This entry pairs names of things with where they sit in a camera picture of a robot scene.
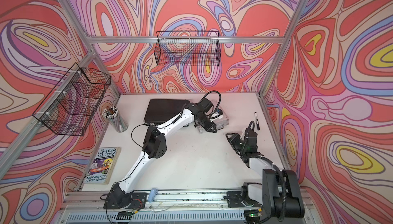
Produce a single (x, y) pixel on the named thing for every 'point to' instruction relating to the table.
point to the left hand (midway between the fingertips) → (217, 130)
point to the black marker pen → (257, 120)
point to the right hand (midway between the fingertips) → (227, 139)
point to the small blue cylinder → (152, 194)
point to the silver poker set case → (217, 118)
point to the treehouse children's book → (103, 166)
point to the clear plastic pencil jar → (111, 113)
